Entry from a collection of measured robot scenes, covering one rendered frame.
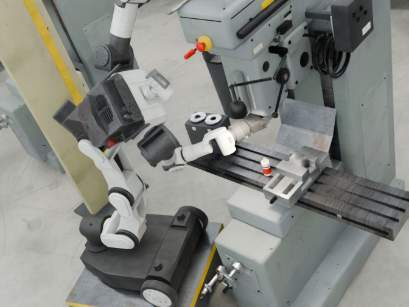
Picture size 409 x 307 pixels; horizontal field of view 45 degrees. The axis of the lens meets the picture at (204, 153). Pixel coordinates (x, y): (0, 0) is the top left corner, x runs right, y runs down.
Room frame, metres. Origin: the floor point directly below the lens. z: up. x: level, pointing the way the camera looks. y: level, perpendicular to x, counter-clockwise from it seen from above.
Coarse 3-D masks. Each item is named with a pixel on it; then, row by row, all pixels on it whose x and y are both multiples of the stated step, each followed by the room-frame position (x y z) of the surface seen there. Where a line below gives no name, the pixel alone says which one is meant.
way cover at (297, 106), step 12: (288, 108) 2.21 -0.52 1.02; (300, 108) 2.15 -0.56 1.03; (312, 108) 2.10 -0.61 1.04; (324, 108) 2.05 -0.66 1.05; (288, 120) 2.18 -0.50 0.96; (300, 120) 2.13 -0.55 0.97; (312, 120) 2.08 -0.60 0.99; (324, 120) 2.03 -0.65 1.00; (288, 132) 2.14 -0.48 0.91; (300, 132) 2.10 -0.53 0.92; (312, 132) 2.05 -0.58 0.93; (324, 132) 2.00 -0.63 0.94; (276, 144) 2.15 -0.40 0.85; (288, 144) 2.10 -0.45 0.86; (300, 144) 2.05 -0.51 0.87; (312, 144) 2.01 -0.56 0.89; (324, 144) 1.96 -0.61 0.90
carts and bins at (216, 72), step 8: (208, 56) 4.02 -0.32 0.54; (216, 56) 4.04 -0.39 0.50; (208, 64) 3.79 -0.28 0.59; (216, 64) 3.70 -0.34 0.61; (216, 72) 3.73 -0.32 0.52; (224, 72) 3.68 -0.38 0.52; (216, 80) 3.77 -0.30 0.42; (224, 80) 3.70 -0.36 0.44; (216, 88) 3.82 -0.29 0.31; (224, 88) 3.72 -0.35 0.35; (224, 96) 3.75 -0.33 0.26; (224, 104) 3.78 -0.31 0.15; (224, 112) 3.88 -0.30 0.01
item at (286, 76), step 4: (284, 68) 1.84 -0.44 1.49; (280, 72) 1.82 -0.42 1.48; (284, 72) 1.83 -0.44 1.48; (288, 72) 1.85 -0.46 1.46; (280, 76) 1.81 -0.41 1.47; (284, 76) 1.82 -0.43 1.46; (288, 76) 1.84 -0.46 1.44; (276, 80) 1.83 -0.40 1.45; (280, 80) 1.81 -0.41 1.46; (284, 80) 1.82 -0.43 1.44; (280, 88) 1.81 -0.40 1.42; (280, 92) 1.80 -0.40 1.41; (280, 96) 1.79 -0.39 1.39; (276, 104) 1.78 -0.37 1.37; (276, 108) 1.77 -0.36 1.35; (276, 112) 1.76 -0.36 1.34; (272, 116) 1.76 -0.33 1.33; (276, 116) 1.75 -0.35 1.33
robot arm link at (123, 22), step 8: (120, 0) 1.96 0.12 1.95; (128, 0) 1.93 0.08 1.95; (120, 8) 1.98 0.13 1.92; (128, 8) 1.97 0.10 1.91; (136, 8) 1.99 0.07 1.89; (120, 16) 1.97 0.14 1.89; (128, 16) 1.97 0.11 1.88; (112, 24) 1.99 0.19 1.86; (120, 24) 1.96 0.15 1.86; (128, 24) 1.97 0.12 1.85; (112, 32) 1.98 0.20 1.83; (120, 32) 1.96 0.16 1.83; (128, 32) 1.97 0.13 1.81
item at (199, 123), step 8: (200, 112) 2.32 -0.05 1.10; (192, 120) 2.27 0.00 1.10; (200, 120) 2.25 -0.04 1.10; (208, 120) 2.22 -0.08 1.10; (216, 120) 2.20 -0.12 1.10; (224, 120) 2.19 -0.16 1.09; (192, 128) 2.25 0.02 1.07; (200, 128) 2.21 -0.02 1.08; (208, 128) 2.18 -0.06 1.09; (216, 128) 2.15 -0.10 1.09; (192, 136) 2.26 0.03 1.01; (200, 136) 2.23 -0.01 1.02; (192, 144) 2.28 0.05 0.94; (216, 152) 2.18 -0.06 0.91
